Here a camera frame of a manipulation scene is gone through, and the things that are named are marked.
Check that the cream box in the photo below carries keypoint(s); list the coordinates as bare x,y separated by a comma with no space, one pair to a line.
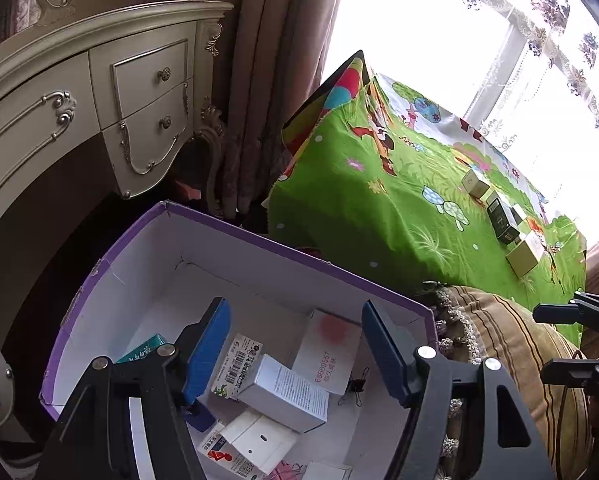
524,257

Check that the purple cardboard storage box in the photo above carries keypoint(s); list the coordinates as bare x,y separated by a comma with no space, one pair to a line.
179,280

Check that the white box green print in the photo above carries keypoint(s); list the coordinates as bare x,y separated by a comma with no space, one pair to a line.
237,365

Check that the wide cream drawer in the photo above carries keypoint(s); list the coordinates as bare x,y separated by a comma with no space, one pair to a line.
29,130

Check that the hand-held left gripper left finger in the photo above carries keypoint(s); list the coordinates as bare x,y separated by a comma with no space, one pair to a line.
208,350

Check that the small blue box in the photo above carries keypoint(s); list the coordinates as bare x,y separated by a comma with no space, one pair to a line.
203,420

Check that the black binder clip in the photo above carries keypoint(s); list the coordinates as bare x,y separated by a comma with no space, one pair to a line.
355,387

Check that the small cream drawer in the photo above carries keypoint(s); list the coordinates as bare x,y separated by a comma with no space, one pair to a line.
149,140
144,80

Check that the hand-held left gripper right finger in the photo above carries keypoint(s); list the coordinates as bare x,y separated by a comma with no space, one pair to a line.
387,355

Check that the plain white box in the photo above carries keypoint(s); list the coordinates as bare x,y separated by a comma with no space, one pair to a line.
327,472

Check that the teal green box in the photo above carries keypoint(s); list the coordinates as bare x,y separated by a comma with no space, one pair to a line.
142,350

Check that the white box red circle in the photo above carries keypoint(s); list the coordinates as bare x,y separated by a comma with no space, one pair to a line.
329,345

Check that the pink binder clip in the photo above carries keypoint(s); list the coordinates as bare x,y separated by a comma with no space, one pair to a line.
287,471

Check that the white box small hole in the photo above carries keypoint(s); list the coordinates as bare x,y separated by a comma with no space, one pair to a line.
259,440

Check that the green cartoon printed blanket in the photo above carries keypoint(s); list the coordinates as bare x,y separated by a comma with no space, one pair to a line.
369,220

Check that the brown curtain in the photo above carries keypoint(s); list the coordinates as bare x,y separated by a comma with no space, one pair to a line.
269,60

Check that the striped brown cushion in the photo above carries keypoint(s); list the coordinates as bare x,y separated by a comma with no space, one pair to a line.
509,330

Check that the white lace curtain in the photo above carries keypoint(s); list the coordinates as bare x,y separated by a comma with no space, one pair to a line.
554,15

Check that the white box grey print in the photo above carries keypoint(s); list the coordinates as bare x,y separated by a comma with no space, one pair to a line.
474,184

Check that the cream ornate dressing table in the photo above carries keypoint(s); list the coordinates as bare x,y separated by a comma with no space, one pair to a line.
54,125

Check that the black box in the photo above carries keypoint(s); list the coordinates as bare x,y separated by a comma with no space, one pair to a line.
503,220

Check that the white box fine text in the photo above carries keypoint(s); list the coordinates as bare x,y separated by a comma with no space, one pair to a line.
284,392

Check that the white box red figure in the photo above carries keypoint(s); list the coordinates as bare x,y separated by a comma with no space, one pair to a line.
222,457

